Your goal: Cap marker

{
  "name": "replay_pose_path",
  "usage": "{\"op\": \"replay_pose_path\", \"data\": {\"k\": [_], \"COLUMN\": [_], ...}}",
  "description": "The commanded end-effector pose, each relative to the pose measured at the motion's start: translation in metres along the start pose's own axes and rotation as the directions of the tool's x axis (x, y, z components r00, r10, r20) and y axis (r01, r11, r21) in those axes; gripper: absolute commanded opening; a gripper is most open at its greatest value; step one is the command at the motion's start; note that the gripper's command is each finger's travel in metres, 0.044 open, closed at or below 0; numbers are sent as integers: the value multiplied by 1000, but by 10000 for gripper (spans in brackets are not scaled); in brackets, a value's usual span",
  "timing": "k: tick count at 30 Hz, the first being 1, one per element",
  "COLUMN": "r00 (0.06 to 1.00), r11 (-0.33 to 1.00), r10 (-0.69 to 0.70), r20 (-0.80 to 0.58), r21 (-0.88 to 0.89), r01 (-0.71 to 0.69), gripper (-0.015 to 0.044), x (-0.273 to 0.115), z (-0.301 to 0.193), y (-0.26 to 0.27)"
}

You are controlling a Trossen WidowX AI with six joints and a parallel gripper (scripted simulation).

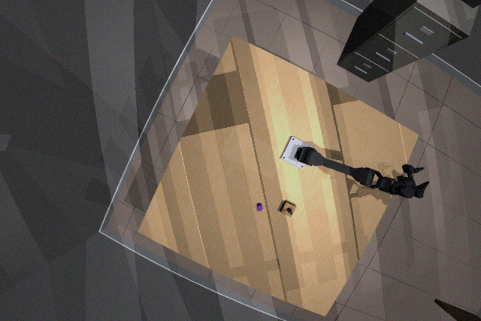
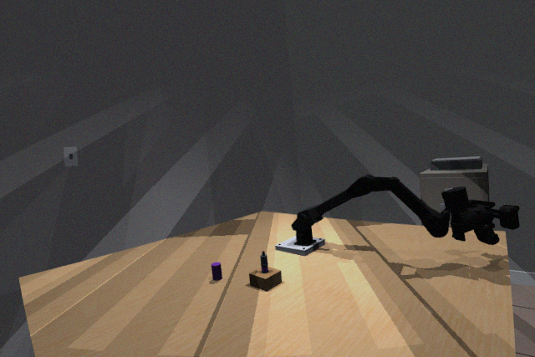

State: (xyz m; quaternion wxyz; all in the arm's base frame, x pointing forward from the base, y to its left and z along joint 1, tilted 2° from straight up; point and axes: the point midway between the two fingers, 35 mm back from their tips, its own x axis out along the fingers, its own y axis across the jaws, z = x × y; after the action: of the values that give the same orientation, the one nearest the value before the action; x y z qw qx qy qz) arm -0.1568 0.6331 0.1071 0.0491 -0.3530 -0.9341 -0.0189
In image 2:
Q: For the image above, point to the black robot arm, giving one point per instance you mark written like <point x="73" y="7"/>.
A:
<point x="456" y="202"/>

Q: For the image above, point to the purple cylinder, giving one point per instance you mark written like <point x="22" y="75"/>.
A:
<point x="216" y="271"/>

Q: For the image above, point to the tan square block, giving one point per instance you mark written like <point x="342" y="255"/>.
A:
<point x="265" y="281"/>

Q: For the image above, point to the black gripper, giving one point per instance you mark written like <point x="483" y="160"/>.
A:
<point x="508" y="215"/>

